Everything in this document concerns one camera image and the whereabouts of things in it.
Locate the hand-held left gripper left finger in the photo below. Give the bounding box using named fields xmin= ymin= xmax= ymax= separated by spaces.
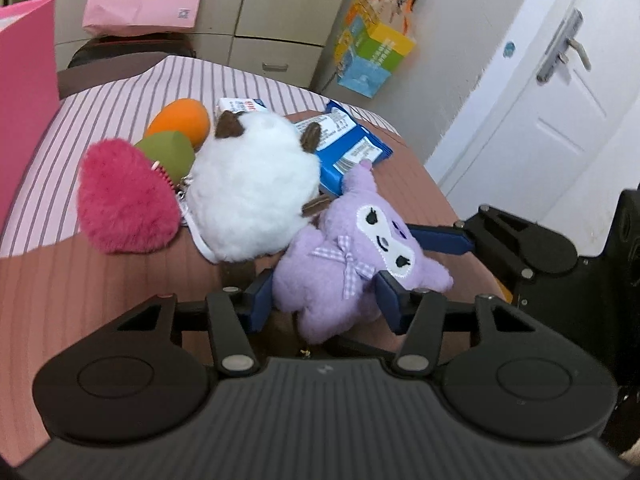
xmin=117 ymin=267 xmax=274 ymax=377

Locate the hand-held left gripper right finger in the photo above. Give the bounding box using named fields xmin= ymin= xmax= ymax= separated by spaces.
xmin=375 ymin=271 xmax=537 ymax=377

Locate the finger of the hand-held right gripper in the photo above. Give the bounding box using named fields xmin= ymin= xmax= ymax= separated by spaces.
xmin=407 ymin=204 xmax=532 ymax=262

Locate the purple plush toy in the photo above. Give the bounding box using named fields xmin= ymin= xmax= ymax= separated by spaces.
xmin=272 ymin=160 xmax=455 ymax=345

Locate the white fluffy plush toy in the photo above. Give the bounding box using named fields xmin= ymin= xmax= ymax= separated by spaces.
xmin=180 ymin=110 xmax=332 ymax=264

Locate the blue wet wipes packet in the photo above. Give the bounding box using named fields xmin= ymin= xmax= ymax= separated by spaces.
xmin=294 ymin=100 xmax=394 ymax=196

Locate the pink storage box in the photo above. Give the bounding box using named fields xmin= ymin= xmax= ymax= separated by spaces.
xmin=0 ymin=0 xmax=58 ymax=233

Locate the white door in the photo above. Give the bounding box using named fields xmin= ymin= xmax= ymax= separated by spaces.
xmin=437 ymin=0 xmax=640 ymax=221

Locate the green makeup sponge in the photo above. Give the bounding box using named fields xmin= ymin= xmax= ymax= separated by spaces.
xmin=134 ymin=131 xmax=197 ymax=187

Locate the red fluffy plush toy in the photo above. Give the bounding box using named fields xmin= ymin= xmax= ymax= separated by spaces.
xmin=77 ymin=138 xmax=182 ymax=254

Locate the colourful paper bag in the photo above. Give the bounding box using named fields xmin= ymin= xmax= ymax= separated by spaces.
xmin=332 ymin=0 xmax=417 ymax=99

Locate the small white blue carton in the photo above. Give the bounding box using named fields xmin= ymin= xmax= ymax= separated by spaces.
xmin=216 ymin=97 xmax=269 ymax=117

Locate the orange makeup sponge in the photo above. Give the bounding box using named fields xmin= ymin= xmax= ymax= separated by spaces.
xmin=144 ymin=98 xmax=211 ymax=151

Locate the pink striped bed sheet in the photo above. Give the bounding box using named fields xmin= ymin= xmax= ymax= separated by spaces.
xmin=0 ymin=55 xmax=401 ymax=258

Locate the beige wardrobe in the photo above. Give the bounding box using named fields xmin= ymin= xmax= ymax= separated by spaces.
xmin=30 ymin=0 xmax=362 ymax=96

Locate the dark suitcase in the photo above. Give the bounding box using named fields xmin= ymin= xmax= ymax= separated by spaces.
xmin=67 ymin=32 xmax=198 ymax=69

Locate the metal door handle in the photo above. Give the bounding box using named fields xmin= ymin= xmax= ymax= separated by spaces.
xmin=536 ymin=8 xmax=592 ymax=84

